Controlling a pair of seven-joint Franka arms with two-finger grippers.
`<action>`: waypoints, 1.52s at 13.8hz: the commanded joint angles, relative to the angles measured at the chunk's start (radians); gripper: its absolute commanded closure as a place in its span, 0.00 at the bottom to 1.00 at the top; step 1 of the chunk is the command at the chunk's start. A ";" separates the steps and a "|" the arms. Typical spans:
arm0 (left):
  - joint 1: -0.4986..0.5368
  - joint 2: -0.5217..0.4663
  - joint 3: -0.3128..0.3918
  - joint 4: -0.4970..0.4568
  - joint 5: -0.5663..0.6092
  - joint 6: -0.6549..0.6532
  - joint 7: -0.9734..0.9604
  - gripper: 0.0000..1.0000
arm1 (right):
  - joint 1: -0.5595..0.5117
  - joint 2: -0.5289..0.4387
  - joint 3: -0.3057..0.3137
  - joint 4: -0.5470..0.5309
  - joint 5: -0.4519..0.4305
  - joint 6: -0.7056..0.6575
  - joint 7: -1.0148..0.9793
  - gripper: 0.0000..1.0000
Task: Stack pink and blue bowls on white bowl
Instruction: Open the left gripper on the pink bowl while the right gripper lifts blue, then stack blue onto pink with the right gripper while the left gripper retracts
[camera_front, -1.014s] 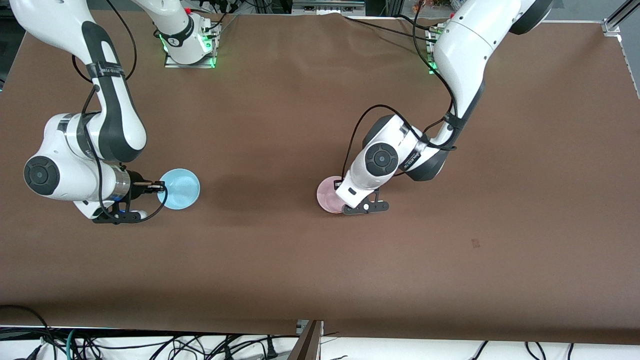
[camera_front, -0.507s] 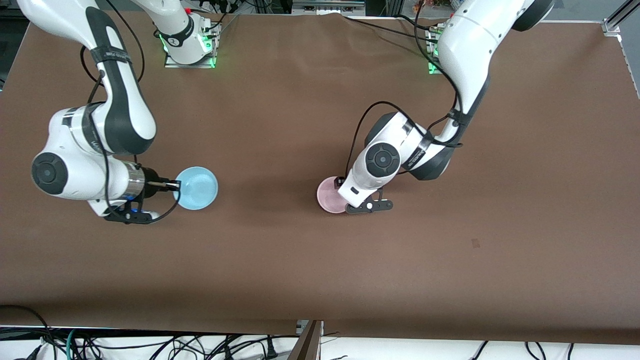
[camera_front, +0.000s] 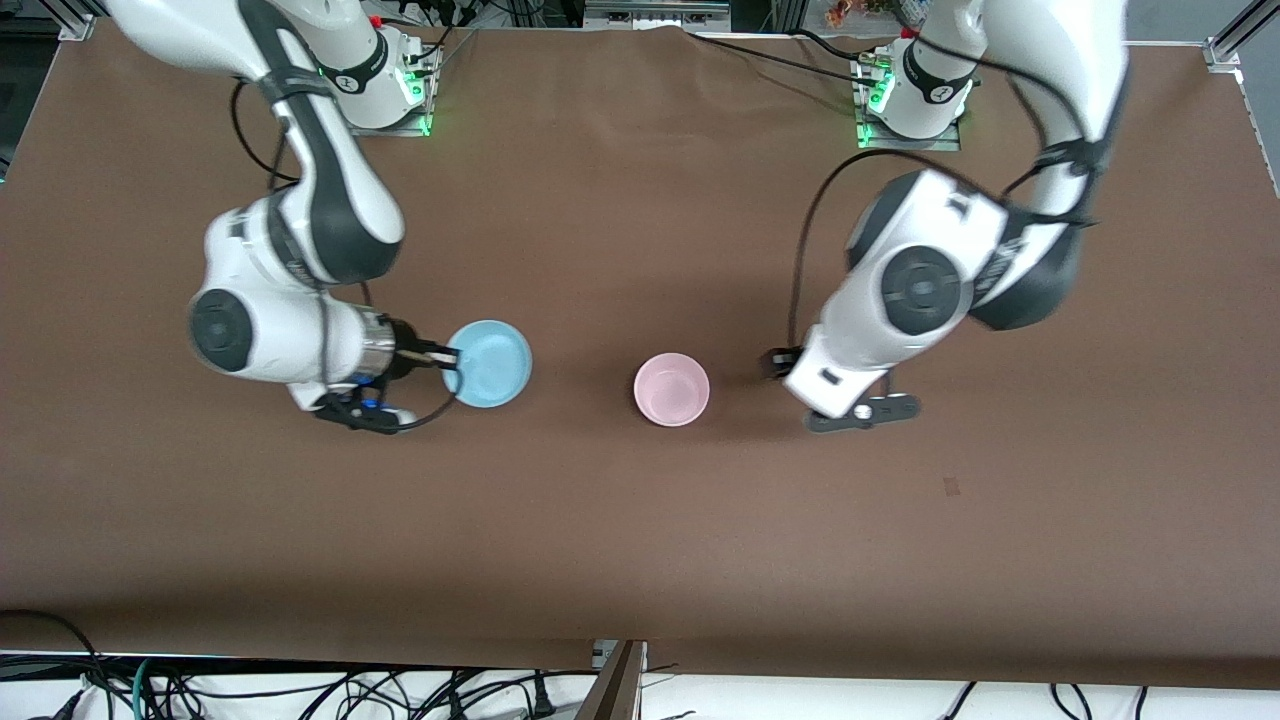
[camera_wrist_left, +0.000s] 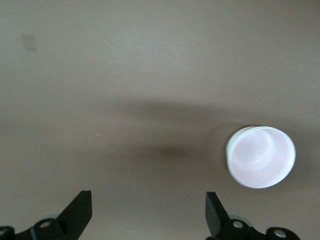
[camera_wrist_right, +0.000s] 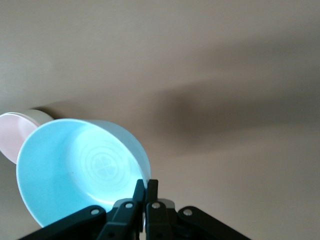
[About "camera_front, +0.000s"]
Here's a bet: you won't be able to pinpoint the black cable on table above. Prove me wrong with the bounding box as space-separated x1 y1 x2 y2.
685 30 871 81

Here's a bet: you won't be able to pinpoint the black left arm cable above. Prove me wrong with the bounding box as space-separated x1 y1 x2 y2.
787 40 1111 351

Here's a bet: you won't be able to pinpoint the grey metal post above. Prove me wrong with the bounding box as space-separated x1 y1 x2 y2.
578 640 649 720

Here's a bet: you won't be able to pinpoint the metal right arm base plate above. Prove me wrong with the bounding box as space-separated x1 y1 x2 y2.
328 108 433 138

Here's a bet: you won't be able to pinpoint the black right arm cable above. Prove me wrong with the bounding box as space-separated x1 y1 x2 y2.
230 75 463 435

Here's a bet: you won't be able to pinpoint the pink bowl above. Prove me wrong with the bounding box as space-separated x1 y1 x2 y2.
633 352 712 428

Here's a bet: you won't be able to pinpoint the light blue bowl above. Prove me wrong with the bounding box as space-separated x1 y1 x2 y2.
443 320 534 409

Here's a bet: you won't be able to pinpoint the brown table cover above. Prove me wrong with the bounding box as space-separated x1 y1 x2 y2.
0 22 1280 691

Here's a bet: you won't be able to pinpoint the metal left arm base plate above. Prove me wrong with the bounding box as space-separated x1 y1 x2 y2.
856 125 963 153

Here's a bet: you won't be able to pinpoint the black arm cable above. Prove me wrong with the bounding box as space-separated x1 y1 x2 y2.
787 40 1111 351
230 75 463 435

